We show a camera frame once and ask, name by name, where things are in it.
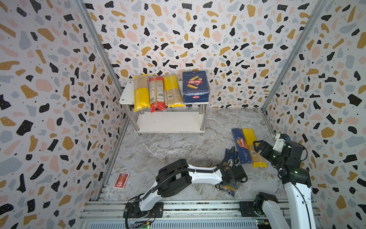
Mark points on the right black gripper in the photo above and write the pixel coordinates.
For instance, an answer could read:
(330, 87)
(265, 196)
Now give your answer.
(267, 148)

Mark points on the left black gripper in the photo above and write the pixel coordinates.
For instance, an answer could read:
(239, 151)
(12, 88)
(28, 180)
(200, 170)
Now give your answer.
(240, 180)

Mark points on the blue-top clear spaghetti bag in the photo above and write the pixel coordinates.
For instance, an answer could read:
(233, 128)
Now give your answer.
(231, 160)

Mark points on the blue Barilla spaghetti box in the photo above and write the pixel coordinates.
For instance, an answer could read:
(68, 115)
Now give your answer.
(241, 146)

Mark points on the blue Barilla pasta box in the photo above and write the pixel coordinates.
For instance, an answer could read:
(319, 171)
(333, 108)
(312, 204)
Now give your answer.
(195, 87)

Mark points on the yellow-top spaghetti bag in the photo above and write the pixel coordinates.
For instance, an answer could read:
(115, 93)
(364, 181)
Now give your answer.
(172, 92)

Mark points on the red spaghetti bag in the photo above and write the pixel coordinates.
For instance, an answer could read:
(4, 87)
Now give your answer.
(157, 94)

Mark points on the yellow Pastatime spaghetti bag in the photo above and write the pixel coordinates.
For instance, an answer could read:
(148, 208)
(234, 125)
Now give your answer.
(141, 93)

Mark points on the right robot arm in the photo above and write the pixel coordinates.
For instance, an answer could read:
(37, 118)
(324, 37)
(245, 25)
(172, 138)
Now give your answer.
(285, 156)

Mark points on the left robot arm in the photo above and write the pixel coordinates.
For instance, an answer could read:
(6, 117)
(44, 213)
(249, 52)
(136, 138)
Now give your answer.
(178, 175)

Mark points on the white two-tier shelf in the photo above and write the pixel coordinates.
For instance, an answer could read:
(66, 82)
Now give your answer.
(173, 120)

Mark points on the red card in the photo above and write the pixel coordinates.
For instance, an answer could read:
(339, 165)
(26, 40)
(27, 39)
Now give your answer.
(121, 180)

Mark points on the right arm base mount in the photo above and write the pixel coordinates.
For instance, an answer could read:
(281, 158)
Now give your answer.
(254, 208)

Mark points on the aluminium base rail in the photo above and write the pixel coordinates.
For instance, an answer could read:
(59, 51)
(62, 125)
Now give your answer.
(199, 214)

